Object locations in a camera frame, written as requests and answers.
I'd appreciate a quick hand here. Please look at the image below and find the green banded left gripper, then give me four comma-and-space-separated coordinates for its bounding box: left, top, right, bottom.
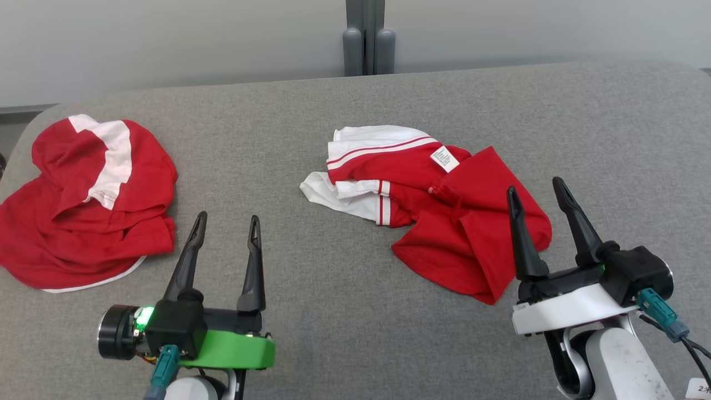
98, 211, 277, 371

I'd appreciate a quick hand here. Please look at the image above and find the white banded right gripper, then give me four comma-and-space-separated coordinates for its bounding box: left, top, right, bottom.
507, 177, 639, 336

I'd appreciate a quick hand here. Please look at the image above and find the red white numbered jersey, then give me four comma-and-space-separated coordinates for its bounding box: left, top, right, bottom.
300, 126, 553, 305

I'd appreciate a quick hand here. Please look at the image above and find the red garment with white hem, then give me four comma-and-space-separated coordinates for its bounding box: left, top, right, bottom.
0, 114, 179, 293

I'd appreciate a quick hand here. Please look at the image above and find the white paper tag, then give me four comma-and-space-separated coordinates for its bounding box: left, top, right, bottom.
685, 378, 711, 400

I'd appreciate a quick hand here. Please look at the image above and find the teal plug left camera cable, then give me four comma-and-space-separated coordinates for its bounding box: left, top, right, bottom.
143, 344, 181, 400

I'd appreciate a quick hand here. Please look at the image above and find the grey partition post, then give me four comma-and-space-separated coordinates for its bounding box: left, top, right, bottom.
342, 0, 396, 76

